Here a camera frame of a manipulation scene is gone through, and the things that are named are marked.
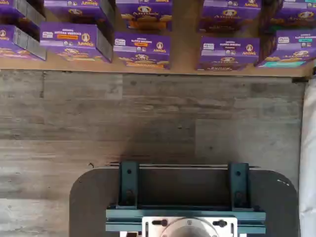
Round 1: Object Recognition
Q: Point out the particle board lower shelf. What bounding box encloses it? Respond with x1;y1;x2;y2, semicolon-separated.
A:
0;0;316;78

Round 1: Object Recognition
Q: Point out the purple Annie's pasta box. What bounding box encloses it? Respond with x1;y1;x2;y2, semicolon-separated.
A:
198;0;262;34
39;21;114;63
197;36;261;72
0;0;46;28
115;0;173;32
113;31;172;70
0;24;47;61
43;0;116;33
269;0;316;32

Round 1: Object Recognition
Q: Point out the purple Annie's box teal band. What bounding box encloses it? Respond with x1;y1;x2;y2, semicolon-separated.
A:
256;29;316;69

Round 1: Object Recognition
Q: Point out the dark metal crossbar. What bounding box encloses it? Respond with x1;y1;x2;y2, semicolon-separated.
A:
139;163;230;171

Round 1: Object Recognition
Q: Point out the silver mounting plate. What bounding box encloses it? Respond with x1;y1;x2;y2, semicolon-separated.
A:
141;215;238;237

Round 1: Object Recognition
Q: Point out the white fabric sheet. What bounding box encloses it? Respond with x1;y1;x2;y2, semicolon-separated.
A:
299;78;316;237

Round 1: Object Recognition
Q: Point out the teal metal bracket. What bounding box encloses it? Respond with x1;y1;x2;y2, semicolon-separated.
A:
118;161;141;209
228;162;250;211

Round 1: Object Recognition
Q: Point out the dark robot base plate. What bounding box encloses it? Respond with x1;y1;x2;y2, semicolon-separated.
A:
69;166;301;237

